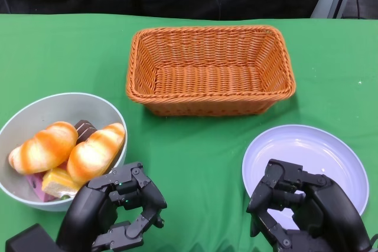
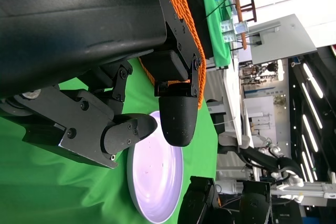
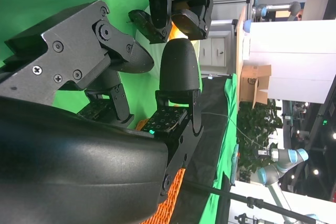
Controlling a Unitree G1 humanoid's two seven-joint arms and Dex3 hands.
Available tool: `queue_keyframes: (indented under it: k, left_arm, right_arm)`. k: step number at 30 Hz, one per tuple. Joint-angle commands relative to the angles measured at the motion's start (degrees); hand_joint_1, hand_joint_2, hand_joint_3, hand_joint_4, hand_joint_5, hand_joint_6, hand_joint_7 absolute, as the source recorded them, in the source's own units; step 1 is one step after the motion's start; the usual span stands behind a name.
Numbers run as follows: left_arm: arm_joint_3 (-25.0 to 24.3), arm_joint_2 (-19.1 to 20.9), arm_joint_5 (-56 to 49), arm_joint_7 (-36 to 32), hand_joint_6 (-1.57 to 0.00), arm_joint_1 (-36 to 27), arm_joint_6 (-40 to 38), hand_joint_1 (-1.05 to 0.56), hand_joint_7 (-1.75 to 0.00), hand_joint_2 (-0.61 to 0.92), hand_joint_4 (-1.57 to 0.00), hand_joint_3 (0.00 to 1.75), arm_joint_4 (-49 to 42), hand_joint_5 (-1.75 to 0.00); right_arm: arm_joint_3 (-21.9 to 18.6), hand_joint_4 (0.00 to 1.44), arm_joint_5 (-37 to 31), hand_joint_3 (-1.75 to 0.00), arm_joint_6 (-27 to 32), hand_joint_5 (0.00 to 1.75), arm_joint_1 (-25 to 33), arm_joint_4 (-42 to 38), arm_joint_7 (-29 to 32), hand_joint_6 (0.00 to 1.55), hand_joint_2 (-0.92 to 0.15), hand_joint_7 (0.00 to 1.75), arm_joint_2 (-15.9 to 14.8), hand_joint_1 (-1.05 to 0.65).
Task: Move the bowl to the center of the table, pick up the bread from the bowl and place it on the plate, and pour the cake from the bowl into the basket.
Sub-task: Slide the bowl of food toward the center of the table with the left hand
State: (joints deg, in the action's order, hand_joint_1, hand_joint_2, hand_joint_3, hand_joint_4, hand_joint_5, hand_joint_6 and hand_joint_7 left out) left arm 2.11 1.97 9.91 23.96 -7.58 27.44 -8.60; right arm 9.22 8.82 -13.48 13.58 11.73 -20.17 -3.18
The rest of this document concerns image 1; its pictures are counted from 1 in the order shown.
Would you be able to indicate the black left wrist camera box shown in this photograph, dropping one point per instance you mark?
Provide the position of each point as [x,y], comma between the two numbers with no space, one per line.
[26,240]

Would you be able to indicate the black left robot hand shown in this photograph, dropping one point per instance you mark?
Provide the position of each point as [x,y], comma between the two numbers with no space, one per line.
[85,213]

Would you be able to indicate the orange wicker basket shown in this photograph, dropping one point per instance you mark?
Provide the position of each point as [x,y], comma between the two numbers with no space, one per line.
[206,81]

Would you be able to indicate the brown chocolate cake slice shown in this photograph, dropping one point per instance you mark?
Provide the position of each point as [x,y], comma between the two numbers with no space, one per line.
[84,129]

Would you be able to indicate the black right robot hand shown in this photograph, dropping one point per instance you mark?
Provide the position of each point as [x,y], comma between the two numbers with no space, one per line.
[333,213]

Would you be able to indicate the orange striped bread roll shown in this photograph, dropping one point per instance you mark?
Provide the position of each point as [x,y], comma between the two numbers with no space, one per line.
[91,154]
[44,148]

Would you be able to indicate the pink cake slice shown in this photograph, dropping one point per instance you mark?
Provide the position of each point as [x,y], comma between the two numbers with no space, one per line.
[37,188]

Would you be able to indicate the lavender plate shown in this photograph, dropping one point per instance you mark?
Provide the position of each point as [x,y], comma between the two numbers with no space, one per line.
[310,148]

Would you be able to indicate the yellow cake slice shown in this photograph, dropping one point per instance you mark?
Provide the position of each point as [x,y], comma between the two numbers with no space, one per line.
[57,182]

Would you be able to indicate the pale green bowl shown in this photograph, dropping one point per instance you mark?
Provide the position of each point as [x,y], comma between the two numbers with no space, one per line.
[59,110]

